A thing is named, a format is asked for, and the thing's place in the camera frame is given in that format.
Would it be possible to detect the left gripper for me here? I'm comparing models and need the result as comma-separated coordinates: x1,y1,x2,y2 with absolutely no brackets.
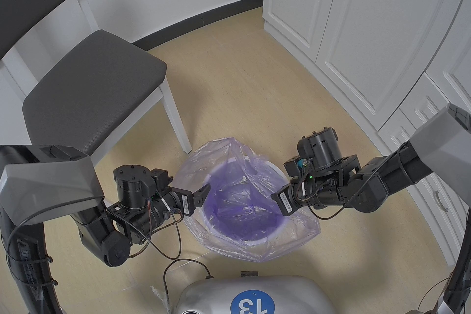
158,184,211,223

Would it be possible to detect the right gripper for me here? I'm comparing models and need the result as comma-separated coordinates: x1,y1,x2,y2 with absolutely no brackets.
272,183,326,218

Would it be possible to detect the purple plastic bag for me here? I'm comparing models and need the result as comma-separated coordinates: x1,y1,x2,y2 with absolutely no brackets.
173,137,321,263

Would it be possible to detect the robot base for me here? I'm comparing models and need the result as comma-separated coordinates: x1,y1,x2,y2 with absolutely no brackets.
177,271,333,314

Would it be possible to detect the white trash bin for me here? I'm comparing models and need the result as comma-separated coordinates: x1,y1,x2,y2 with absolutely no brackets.
186,157,293,247

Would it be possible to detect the clear plastic wrap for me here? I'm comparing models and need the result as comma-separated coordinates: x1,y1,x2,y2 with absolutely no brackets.
150,284,173,314

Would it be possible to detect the white chair with grey cushions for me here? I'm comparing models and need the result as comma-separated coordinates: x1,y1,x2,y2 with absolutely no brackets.
0,0,193,206

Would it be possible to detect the white wardrobe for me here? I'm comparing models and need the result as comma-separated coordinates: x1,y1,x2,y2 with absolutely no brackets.
262,0,471,267

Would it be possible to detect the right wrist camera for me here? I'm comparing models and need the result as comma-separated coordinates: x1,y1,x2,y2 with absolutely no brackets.
284,155,311,179

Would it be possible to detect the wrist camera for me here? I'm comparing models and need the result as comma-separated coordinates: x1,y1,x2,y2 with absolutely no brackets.
284,155,311,179
150,168,173,192

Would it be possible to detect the black cable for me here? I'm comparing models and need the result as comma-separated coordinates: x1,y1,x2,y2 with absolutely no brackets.
306,195,372,220
418,279,449,314
142,211,182,258
163,259,215,306

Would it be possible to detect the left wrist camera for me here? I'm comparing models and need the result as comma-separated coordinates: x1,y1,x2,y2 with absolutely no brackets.
150,168,173,192

